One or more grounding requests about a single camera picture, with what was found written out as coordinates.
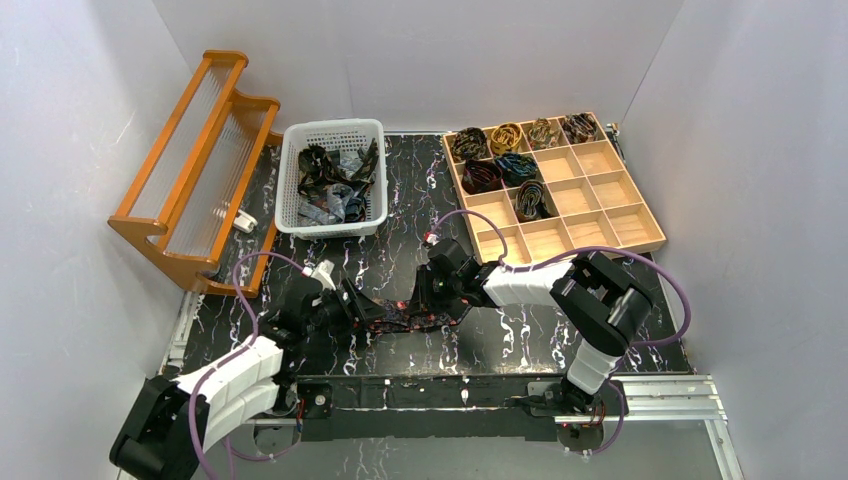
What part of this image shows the rolled maroon tie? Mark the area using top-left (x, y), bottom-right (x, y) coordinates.
top-left (460, 160), bottom-right (503, 195)

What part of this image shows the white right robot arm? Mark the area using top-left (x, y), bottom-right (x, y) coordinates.
top-left (399, 240), bottom-right (654, 413)

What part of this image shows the rolled grey striped tie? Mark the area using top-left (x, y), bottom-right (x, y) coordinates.
top-left (514, 180), bottom-right (551, 222)

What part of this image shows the rolled dark striped tie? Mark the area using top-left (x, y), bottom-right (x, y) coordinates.
top-left (561, 112), bottom-right (598, 144)

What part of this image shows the rolled brown patterned tie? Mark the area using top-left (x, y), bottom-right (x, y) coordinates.
top-left (527, 118), bottom-right (560, 150)

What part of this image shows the dark paisley red-dotted tie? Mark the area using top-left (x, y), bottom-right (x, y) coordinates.
top-left (364, 299), bottom-right (471, 334)

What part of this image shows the rolled black gold tie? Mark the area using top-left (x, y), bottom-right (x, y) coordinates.
top-left (451, 127), bottom-right (490, 162)

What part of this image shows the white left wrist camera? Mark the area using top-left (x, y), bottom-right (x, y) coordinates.
top-left (302, 260), bottom-right (336, 290)

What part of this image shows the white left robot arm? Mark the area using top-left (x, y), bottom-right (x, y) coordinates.
top-left (109, 277), bottom-right (393, 479)

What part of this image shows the orange wooden rack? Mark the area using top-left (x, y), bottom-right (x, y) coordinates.
top-left (108, 50), bottom-right (283, 298)

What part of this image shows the rolled blue patterned tie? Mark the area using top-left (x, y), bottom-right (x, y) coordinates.
top-left (494, 152), bottom-right (539, 188)

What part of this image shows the light wooden compartment tray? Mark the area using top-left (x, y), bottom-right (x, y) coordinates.
top-left (442, 112), bottom-right (667, 265)

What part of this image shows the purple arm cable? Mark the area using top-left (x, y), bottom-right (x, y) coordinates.
top-left (430, 209), bottom-right (692, 349)
top-left (187, 250), bottom-right (313, 480)

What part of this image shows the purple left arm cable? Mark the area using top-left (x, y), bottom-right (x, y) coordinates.
top-left (187, 250), bottom-right (313, 480)

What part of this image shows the rolled yellow tie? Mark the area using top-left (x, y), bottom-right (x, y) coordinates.
top-left (489, 122), bottom-right (523, 156)

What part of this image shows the white plug on table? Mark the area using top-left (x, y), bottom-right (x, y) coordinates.
top-left (233, 209), bottom-right (258, 234)

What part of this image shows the white plastic basket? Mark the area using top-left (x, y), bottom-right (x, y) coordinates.
top-left (274, 119), bottom-right (388, 240)

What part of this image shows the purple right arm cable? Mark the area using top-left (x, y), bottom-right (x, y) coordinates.
top-left (430, 209), bottom-right (692, 349)

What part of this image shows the pile of ties in basket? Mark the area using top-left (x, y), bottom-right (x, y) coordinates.
top-left (297, 140), bottom-right (379, 227)

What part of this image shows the aluminium frame rail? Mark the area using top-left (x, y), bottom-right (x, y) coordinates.
top-left (132, 374), bottom-right (747, 480)

